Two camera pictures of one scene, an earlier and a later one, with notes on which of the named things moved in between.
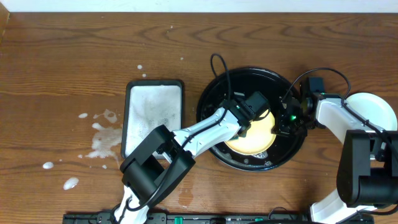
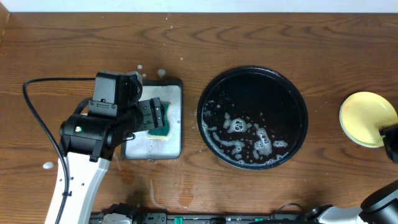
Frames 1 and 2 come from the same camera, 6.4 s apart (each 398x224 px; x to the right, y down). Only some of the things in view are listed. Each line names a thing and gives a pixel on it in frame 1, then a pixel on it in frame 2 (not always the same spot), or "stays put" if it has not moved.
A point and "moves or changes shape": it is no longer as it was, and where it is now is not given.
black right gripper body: [298, 123] -> [395, 141]
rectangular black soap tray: [148, 103] stays put
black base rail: [193, 218] stays put
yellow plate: [259, 139] -> [363, 114]
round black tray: [273, 86] stays put
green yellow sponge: [241, 134] moves or changes shape
